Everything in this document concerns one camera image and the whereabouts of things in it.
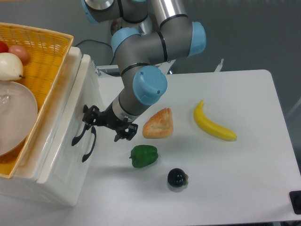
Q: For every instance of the dark purple eggplant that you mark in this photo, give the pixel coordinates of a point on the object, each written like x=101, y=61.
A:
x=177, y=178

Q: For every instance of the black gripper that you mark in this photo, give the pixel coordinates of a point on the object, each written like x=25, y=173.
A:
x=94, y=117

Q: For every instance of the beige plate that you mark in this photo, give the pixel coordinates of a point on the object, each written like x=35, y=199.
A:
x=18, y=113

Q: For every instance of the black corner object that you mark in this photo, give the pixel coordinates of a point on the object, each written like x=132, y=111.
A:
x=295, y=197

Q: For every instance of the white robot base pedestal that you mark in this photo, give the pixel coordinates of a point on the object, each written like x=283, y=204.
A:
x=149, y=25

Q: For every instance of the white pear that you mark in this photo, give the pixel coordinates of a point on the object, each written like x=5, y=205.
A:
x=11, y=67

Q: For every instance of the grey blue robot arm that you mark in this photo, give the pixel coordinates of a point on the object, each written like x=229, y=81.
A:
x=138, y=54

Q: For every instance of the yellow woven basket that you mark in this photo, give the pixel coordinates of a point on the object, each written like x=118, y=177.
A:
x=48, y=50

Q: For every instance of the white drawer cabinet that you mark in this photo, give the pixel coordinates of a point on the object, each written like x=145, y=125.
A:
x=24, y=182

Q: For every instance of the yellow banana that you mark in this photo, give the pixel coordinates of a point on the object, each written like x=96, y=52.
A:
x=211, y=127

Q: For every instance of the pink peach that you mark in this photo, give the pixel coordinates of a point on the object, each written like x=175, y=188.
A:
x=20, y=52

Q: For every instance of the toy bread pastry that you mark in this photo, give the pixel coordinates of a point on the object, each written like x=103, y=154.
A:
x=160, y=125

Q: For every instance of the red tomato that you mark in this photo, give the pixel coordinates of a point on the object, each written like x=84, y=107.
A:
x=3, y=47

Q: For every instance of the green bell pepper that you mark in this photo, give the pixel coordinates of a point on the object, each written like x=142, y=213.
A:
x=143, y=155

